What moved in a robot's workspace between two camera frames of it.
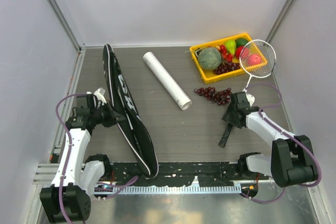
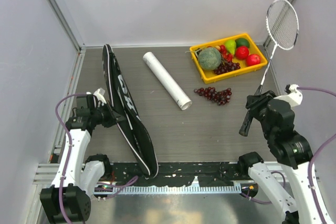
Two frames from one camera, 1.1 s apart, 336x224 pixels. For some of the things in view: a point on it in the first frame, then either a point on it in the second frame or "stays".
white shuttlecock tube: x=181 y=99 stays
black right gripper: x=227 y=116 -> x=253 y=101
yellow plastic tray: x=207 y=76 stays
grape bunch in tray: x=227 y=67 stays
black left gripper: x=114 y=116 stays
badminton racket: x=257 y=58 -> x=282 y=22
